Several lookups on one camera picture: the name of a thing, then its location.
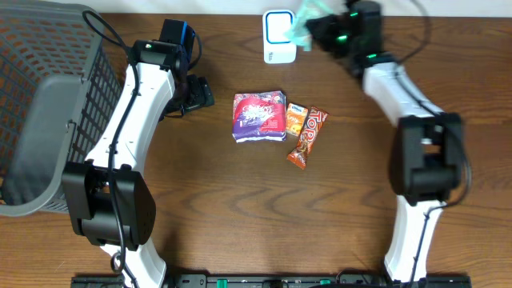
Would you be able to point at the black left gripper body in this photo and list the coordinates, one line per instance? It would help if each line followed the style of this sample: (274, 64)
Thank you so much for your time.
(202, 94)

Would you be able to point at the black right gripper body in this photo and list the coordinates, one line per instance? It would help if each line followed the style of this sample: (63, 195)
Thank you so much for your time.
(320, 26)

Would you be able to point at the teal snack packet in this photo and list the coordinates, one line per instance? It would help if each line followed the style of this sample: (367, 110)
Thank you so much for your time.
(298, 34)

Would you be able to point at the red purple floral packet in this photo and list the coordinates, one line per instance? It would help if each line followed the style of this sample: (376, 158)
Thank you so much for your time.
(259, 117)

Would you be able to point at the small orange tissue pack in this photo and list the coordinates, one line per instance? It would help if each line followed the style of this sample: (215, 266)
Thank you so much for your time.
(295, 117)

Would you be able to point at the orange Top chocolate bar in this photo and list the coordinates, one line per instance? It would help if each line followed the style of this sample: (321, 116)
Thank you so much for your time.
(312, 125)

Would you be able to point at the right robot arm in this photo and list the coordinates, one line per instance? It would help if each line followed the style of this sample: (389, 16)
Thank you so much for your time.
(427, 159)

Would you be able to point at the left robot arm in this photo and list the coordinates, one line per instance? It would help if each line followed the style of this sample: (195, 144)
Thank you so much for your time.
(108, 200)

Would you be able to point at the grey plastic basket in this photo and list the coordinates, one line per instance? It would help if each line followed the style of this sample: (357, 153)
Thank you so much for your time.
(58, 93)

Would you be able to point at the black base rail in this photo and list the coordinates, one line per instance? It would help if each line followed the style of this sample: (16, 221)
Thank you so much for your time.
(203, 281)

